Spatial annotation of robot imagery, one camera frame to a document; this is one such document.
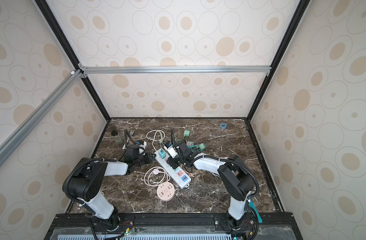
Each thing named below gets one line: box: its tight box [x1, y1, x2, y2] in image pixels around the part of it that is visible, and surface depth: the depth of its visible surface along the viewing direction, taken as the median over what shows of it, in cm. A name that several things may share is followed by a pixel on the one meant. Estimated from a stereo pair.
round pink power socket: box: [156, 182, 175, 202], surface depth 83 cm
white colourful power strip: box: [153, 150, 192, 189], surface depth 89 cm
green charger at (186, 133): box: [183, 129, 191, 137], surface depth 111 cm
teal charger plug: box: [158, 149, 166, 159], surface depth 94 cm
